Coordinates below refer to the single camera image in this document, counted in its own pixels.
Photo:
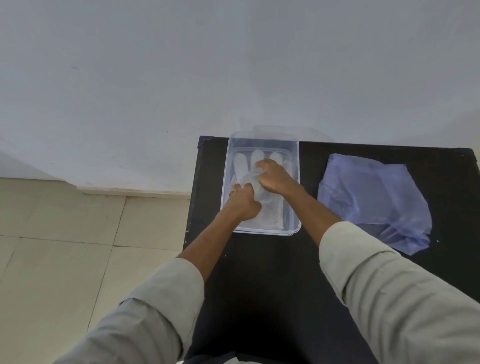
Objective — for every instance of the person's left hand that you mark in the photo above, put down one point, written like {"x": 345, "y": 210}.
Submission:
{"x": 243, "y": 204}

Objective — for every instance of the person's right hand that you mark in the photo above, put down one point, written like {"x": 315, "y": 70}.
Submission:
{"x": 276, "y": 178}

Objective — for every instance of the person's right fingers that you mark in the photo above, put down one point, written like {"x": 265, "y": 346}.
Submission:
{"x": 262, "y": 170}

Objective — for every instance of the person's left fingers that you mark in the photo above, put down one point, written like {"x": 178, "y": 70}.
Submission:
{"x": 233, "y": 192}

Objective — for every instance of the white rubber glove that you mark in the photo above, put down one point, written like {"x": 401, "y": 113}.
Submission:
{"x": 270, "y": 213}

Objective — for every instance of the person's right forearm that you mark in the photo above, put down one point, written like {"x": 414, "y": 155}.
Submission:
{"x": 360, "y": 262}

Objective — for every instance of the person's left forearm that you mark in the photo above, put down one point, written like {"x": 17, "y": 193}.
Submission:
{"x": 176, "y": 277}

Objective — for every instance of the clear plastic container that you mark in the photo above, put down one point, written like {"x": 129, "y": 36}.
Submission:
{"x": 292, "y": 210}

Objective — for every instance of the black table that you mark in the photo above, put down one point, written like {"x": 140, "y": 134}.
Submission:
{"x": 270, "y": 285}

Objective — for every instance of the purple plastic bag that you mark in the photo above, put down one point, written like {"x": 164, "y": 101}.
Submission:
{"x": 375, "y": 198}

